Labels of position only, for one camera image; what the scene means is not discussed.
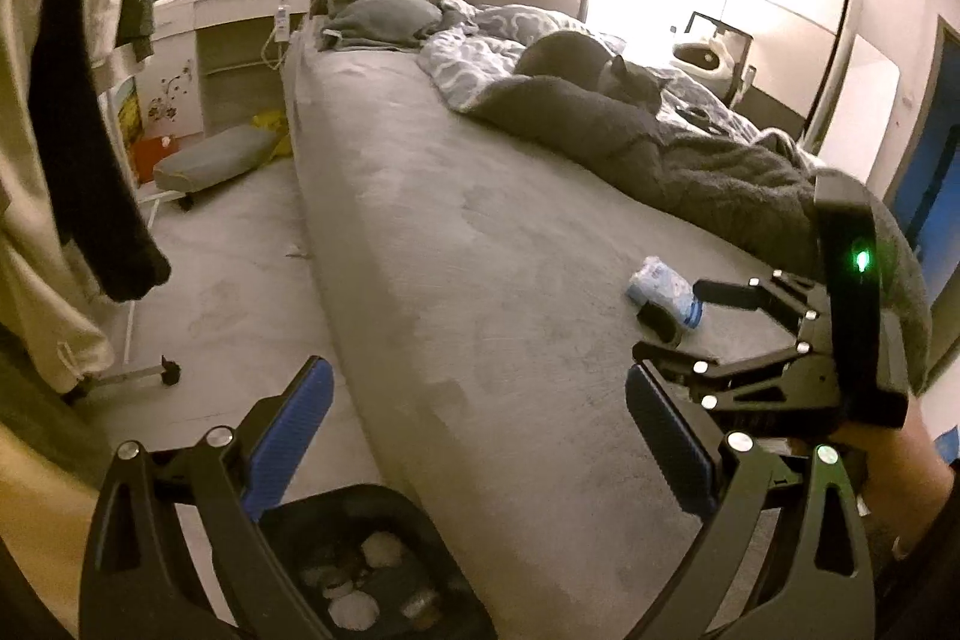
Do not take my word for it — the hanging black garment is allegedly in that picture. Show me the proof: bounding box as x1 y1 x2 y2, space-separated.
28 0 171 302

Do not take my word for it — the grey padded stool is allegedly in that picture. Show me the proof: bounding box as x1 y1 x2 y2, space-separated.
153 125 280 209

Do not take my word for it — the mirrored sliding wardrobe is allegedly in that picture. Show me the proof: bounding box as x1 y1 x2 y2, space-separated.
680 0 859 140

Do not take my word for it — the red box on floor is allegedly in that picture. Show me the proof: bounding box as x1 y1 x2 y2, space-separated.
132 136 179 184

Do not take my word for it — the hanging cream garment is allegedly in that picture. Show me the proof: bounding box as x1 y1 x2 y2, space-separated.
2 0 171 395

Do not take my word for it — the white charger with cable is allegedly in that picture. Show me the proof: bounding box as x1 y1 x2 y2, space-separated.
260 2 291 71

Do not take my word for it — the grey blue pillow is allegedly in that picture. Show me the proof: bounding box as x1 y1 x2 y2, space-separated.
317 0 443 50

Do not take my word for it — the white cat bed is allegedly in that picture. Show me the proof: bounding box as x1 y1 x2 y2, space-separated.
670 26 754 91

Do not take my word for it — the blue white tissue pack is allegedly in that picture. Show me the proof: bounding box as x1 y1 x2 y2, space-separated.
625 255 703 330

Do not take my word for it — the black object on duvet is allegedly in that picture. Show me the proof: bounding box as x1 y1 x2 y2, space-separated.
675 106 726 135

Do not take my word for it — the patterned blue white duvet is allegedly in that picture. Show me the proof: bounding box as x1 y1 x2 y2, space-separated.
416 0 812 163

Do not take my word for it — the person's right hand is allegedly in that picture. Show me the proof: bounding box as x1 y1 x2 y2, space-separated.
832 396 955 554

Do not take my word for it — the dark grey fluffy blanket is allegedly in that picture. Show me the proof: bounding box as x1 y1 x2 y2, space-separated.
463 74 932 387

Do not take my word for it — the white clothes rack base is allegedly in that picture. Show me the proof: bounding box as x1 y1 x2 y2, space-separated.
58 188 184 405

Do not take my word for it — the grey cat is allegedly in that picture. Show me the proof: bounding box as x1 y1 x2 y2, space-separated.
514 31 667 115

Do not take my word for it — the black trash bin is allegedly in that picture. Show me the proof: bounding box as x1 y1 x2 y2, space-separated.
259 484 496 638

